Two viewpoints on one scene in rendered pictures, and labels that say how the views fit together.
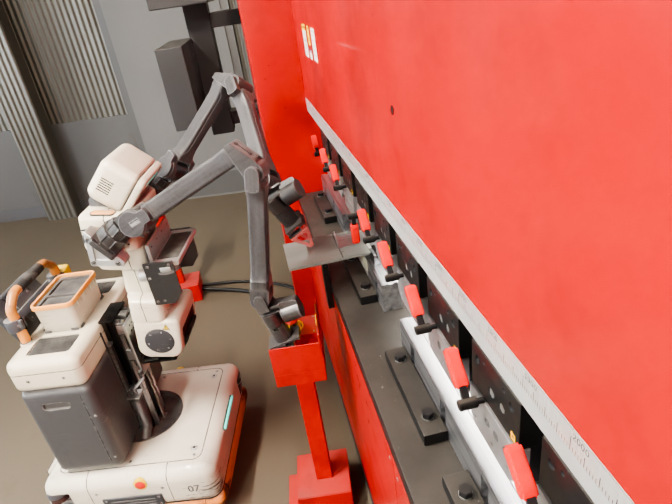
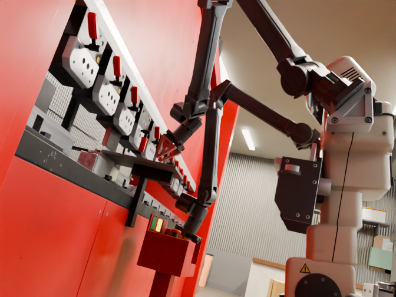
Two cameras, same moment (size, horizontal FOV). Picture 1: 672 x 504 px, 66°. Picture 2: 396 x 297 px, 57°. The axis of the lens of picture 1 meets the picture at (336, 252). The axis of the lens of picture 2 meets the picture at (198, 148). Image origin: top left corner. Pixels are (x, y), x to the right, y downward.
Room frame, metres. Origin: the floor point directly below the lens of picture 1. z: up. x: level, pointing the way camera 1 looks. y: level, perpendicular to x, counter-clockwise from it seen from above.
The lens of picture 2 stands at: (2.70, 0.57, 0.76)
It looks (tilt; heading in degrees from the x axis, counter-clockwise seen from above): 15 degrees up; 197
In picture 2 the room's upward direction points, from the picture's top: 15 degrees clockwise
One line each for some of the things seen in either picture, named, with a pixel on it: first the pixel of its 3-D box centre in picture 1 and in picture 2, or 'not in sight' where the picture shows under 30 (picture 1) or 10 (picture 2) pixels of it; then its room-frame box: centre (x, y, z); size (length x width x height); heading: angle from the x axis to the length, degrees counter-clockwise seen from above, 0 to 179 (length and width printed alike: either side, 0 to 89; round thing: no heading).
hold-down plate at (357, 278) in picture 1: (358, 276); (115, 190); (1.48, -0.06, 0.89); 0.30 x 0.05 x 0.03; 7
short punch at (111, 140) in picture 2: not in sight; (110, 142); (1.52, -0.11, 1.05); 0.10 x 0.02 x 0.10; 7
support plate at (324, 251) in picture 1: (325, 249); (144, 165); (1.51, 0.03, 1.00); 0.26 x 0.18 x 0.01; 97
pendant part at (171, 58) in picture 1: (184, 82); not in sight; (2.65, 0.61, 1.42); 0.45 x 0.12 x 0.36; 4
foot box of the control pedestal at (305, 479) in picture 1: (318, 483); not in sight; (1.36, 0.20, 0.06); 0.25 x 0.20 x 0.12; 91
